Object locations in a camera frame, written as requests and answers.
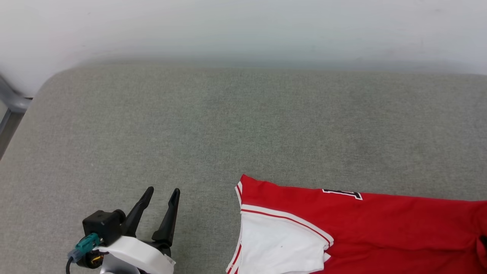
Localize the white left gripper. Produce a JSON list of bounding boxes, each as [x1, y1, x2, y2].
[[76, 186, 180, 274]]

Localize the red Bulls basketball jersey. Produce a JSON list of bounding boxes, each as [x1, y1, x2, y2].
[[226, 174, 487, 274]]

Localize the grey fabric sofa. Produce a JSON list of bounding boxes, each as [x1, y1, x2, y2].
[[0, 65, 487, 274]]

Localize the teal cable connector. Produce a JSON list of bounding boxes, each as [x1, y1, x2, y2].
[[68, 233, 101, 263]]

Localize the grey metal frame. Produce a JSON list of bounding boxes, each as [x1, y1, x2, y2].
[[0, 74, 33, 160]]

